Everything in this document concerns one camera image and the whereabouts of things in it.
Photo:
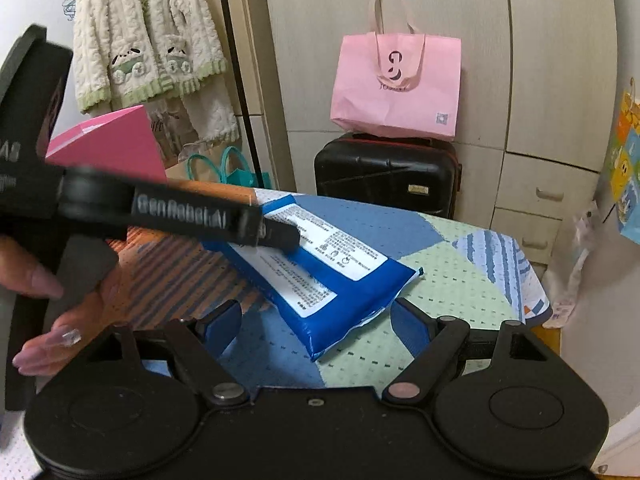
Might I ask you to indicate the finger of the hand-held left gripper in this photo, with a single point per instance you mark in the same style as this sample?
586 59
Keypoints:
200 215

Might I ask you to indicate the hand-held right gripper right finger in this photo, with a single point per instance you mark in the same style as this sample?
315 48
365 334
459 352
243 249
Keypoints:
412 322

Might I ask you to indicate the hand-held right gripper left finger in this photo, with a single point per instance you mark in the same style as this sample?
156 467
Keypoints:
220 325

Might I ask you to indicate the pink cardboard box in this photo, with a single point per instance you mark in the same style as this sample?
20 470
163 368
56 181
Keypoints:
115 145

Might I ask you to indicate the blue wet wipes packet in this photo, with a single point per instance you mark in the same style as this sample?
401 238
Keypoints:
325 280

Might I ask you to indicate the person's left hand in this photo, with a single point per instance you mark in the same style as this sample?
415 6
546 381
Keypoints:
75 340

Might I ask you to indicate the teal gift bag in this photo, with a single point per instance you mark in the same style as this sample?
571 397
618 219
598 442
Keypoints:
240 175

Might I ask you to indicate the patchwork patterned tablecloth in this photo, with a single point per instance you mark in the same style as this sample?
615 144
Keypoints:
450 270

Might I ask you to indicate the brown paper bag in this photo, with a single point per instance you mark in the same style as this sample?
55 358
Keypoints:
175 130

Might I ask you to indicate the black suitcase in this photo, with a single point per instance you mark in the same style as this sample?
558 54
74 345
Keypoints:
380 170

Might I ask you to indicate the clear plastic bag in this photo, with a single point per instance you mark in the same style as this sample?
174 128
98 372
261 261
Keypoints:
575 260

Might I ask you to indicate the white fleece jacket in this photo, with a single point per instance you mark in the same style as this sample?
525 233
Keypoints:
135 35

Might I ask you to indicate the pink shopping bag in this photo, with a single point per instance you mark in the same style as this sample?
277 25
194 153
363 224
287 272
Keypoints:
395 85

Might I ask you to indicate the colourful cartoon gift bag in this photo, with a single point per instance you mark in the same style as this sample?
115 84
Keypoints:
625 170

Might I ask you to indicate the white wardrobe cabinet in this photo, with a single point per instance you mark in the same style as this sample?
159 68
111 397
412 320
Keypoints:
550 60

